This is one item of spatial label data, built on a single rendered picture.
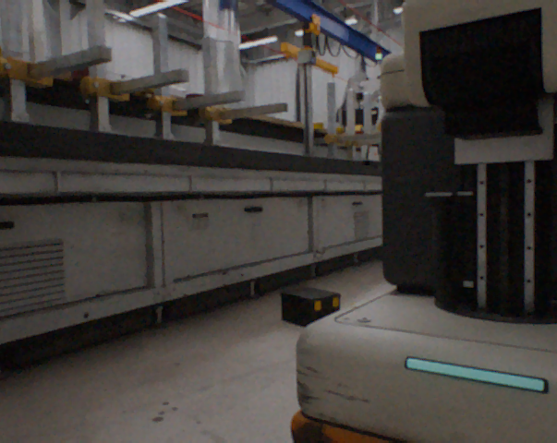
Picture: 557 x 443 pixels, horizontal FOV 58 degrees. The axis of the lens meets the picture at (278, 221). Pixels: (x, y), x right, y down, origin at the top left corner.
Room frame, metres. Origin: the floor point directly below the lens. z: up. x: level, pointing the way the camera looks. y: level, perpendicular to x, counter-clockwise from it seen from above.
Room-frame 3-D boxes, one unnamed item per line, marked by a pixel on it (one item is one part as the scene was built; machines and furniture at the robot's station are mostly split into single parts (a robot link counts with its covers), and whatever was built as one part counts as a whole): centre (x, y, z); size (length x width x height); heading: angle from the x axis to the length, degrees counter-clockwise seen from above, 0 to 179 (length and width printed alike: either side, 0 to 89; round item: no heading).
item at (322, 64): (8.00, -0.59, 2.65); 1.71 x 0.09 x 0.32; 147
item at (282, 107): (1.87, 0.15, 0.81); 0.43 x 0.03 x 0.04; 57
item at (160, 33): (1.67, 0.38, 0.87); 0.04 x 0.04 x 0.48; 57
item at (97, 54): (1.24, 0.55, 0.83); 0.43 x 0.03 x 0.04; 57
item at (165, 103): (1.69, 0.36, 0.81); 0.14 x 0.06 x 0.05; 147
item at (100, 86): (1.48, 0.50, 0.83); 0.14 x 0.06 x 0.05; 147
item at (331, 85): (2.72, -0.30, 0.88); 0.04 x 0.04 x 0.48; 57
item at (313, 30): (8.00, -0.59, 2.95); 0.34 x 0.26 x 0.49; 147
